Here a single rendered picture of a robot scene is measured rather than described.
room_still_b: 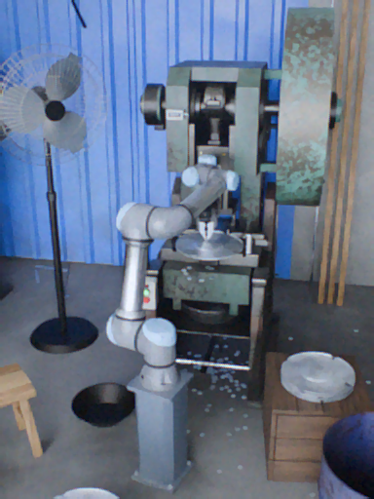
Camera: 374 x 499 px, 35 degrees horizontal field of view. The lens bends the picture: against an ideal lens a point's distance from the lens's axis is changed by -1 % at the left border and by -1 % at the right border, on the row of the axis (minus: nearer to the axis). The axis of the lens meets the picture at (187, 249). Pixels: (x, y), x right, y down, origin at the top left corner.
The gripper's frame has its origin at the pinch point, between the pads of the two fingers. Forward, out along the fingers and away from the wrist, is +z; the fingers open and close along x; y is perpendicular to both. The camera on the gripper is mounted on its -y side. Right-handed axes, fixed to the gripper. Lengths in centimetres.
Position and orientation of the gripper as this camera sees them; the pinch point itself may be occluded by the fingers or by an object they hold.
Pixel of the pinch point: (205, 238)
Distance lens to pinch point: 255.6
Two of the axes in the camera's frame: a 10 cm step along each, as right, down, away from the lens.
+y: 1.9, -3.7, 9.1
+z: 0.1, 9.3, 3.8
